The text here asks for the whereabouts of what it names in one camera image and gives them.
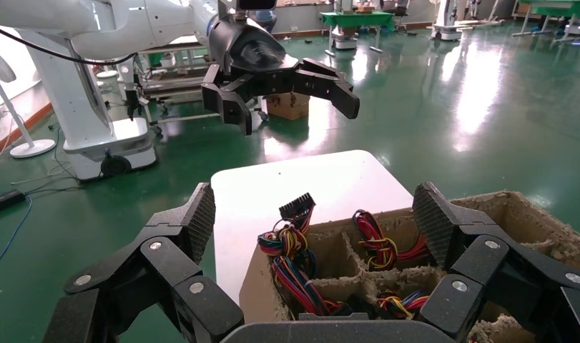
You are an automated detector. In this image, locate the divided brown cardboard box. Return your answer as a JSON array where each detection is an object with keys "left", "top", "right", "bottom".
[{"left": 238, "top": 189, "right": 580, "bottom": 343}]

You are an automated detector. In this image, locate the wire bundle middle left cell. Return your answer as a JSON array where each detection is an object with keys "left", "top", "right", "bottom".
[{"left": 352, "top": 209, "right": 431, "bottom": 272}]

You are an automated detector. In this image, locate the green covered table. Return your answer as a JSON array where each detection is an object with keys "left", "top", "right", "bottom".
[
  {"left": 319, "top": 10, "right": 395, "bottom": 54},
  {"left": 512, "top": 0, "right": 580, "bottom": 46}
]

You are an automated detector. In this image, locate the wire bundle front left cell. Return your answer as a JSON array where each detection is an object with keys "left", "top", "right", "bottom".
[{"left": 257, "top": 192, "right": 319, "bottom": 280}]

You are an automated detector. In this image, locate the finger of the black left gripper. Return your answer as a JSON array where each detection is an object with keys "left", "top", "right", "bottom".
[
  {"left": 200, "top": 64, "right": 267, "bottom": 136},
  {"left": 292, "top": 57, "right": 360, "bottom": 120}
]

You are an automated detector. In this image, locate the wire bundle front centre cell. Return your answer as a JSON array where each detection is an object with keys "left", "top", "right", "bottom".
[{"left": 270, "top": 255, "right": 355, "bottom": 317}]

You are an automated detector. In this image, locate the wire bundle middle centre cell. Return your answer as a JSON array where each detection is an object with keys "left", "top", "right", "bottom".
[{"left": 375, "top": 289, "right": 431, "bottom": 319}]

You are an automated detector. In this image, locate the white robot torso and base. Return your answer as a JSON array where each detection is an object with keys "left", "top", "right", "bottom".
[{"left": 14, "top": 28, "right": 159, "bottom": 182}]

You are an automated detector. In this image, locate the small cardboard box on floor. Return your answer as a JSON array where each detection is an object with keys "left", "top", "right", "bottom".
[{"left": 265, "top": 92, "right": 312, "bottom": 121}]

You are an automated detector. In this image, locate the metal wheeled cart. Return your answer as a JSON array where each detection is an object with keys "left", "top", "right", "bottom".
[{"left": 137, "top": 35, "right": 269, "bottom": 136}]

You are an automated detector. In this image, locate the black power adapter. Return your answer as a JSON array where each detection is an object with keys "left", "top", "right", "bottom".
[{"left": 0, "top": 189, "right": 28, "bottom": 214}]

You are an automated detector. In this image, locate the wire bundle cell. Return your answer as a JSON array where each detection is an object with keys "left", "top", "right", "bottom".
[
  {"left": 352, "top": 209, "right": 431, "bottom": 272},
  {"left": 375, "top": 289, "right": 431, "bottom": 319},
  {"left": 257, "top": 192, "right": 319, "bottom": 280},
  {"left": 270, "top": 255, "right": 355, "bottom": 317}
]

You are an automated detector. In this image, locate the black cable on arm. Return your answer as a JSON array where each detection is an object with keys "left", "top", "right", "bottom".
[{"left": 0, "top": 21, "right": 139, "bottom": 67}]

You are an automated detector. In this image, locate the white pedestal fan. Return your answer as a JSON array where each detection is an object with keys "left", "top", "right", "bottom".
[{"left": 0, "top": 44, "right": 57, "bottom": 159}]

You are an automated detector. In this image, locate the white distant robot base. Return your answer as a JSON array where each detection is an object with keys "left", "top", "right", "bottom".
[{"left": 431, "top": 0, "right": 466, "bottom": 43}]

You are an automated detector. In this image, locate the blue floor cable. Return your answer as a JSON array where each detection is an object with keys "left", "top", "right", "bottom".
[{"left": 0, "top": 196, "right": 34, "bottom": 280}]

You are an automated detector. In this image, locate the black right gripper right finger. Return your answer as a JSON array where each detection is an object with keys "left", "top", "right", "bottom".
[{"left": 411, "top": 181, "right": 580, "bottom": 343}]

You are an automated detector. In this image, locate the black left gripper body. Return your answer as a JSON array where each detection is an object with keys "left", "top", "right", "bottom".
[{"left": 206, "top": 16, "right": 300, "bottom": 96}]

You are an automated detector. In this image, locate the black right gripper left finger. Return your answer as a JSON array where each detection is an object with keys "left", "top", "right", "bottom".
[{"left": 43, "top": 182, "right": 245, "bottom": 343}]

